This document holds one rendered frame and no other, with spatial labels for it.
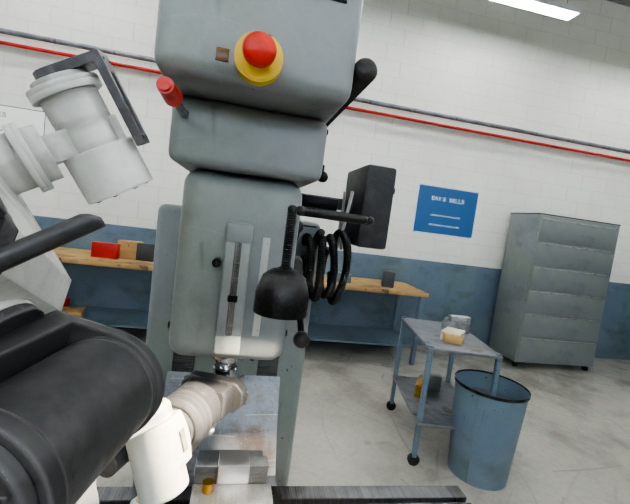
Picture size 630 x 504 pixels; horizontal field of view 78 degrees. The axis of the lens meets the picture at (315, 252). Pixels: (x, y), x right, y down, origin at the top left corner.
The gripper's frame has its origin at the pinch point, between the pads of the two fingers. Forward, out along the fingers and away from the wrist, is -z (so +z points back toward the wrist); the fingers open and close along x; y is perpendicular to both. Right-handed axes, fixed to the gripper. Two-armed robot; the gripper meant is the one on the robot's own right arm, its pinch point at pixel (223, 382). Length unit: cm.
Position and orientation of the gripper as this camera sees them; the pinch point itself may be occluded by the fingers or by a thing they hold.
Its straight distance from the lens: 81.4
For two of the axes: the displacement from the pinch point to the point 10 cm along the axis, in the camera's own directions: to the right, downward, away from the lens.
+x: -9.8, -1.4, 1.7
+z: -1.7, 0.5, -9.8
